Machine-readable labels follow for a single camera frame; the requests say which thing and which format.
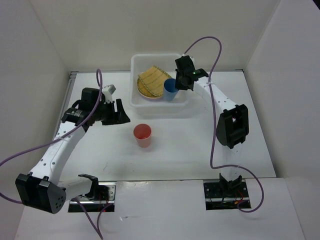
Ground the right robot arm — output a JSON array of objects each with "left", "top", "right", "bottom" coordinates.
[{"left": 175, "top": 55, "right": 249, "bottom": 197}]

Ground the round bamboo tray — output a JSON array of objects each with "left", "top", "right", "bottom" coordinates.
[{"left": 136, "top": 77, "right": 161, "bottom": 98}]

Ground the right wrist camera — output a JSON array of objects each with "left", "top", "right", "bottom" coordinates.
[{"left": 181, "top": 53, "right": 195, "bottom": 63}]

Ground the purple plastic plate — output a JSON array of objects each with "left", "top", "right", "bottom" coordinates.
[{"left": 142, "top": 95, "right": 163, "bottom": 101}]

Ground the white plastic bin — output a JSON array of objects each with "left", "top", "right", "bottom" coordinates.
[{"left": 129, "top": 53, "right": 188, "bottom": 116}]

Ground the blue plastic cup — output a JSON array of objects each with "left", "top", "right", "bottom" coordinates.
[{"left": 163, "top": 78, "right": 179, "bottom": 102}]

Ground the yellow plastic plate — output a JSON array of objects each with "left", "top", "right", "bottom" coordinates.
[{"left": 136, "top": 82, "right": 163, "bottom": 100}]

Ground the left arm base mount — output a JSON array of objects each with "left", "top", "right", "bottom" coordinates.
[{"left": 76, "top": 181, "right": 117, "bottom": 213}]

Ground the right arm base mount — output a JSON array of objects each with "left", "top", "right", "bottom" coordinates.
[{"left": 203, "top": 179, "right": 251, "bottom": 211}]

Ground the red plastic cup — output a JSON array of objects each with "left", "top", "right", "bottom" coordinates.
[{"left": 133, "top": 123, "right": 152, "bottom": 148}]

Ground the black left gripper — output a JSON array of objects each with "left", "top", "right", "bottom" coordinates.
[{"left": 92, "top": 98, "right": 131, "bottom": 126}]

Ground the fan-shaped bamboo tray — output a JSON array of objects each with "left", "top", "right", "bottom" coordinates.
[{"left": 137, "top": 65, "right": 171, "bottom": 98}]

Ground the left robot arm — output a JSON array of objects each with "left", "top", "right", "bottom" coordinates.
[{"left": 15, "top": 84, "right": 130, "bottom": 214}]

